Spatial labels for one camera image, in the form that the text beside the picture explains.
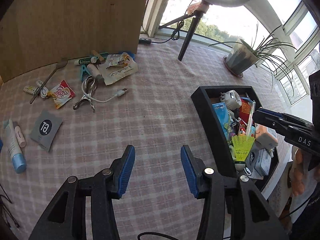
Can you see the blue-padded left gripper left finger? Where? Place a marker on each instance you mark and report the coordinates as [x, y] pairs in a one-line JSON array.
[[64, 217]]

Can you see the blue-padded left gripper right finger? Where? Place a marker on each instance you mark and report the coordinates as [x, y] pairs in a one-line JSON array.
[[251, 216]]

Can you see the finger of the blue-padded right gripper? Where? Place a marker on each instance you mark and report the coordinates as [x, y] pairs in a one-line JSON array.
[[282, 123]]

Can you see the yellow badminton shuttlecock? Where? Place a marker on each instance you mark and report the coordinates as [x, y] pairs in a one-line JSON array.
[[241, 148]]

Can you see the white egg-shaped charger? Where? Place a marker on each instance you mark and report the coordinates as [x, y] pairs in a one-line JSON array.
[[232, 100]]

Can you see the blue wet wipes pack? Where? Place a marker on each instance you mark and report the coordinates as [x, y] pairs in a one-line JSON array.
[[225, 120]]

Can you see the grey sachet black circle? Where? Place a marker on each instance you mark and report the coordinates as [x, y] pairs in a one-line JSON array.
[[45, 129]]

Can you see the white blue lotion tube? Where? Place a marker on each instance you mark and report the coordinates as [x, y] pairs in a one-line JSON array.
[[15, 153]]

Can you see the coffee mate sachet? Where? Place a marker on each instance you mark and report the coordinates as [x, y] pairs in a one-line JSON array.
[[61, 94]]

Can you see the metal eyelash curler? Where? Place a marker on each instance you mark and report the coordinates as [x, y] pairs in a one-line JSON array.
[[89, 86]]

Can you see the white paper bag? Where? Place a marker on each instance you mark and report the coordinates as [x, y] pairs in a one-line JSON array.
[[113, 74]]

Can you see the green white lip balm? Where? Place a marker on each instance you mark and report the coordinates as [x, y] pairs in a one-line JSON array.
[[85, 61]]

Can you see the orange clear snack wrapper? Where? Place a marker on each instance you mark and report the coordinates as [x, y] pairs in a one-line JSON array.
[[118, 60]]

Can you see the dark metal spoon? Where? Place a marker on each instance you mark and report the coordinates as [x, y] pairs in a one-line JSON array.
[[61, 64]]

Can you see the orange tissue pack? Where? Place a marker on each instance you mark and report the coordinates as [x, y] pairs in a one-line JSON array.
[[265, 137]]

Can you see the pink bottle grey cap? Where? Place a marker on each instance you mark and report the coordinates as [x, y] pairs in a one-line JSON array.
[[95, 73]]

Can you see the teal plastic clothespin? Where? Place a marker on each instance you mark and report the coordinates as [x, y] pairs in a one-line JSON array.
[[84, 72]]

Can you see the patterned white lighter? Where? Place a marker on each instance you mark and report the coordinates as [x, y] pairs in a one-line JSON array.
[[30, 90]]

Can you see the person's right hand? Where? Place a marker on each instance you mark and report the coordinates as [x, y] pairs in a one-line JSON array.
[[301, 178]]

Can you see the red QR code pouch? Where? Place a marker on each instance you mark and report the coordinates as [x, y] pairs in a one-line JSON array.
[[244, 110]]

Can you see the pink plaid tablecloth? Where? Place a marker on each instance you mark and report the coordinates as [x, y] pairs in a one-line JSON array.
[[151, 110]]

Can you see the potted spider plant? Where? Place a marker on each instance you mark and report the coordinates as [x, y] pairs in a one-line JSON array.
[[244, 55]]

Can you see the wooden clothespin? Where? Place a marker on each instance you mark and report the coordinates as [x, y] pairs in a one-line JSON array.
[[98, 58]]

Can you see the blue round lid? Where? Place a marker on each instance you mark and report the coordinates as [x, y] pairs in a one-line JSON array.
[[128, 53]]

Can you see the black tripod stand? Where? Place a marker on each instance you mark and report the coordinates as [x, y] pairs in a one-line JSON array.
[[194, 11]]

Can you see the large upright wooden board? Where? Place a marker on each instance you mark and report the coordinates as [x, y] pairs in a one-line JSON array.
[[36, 33]]

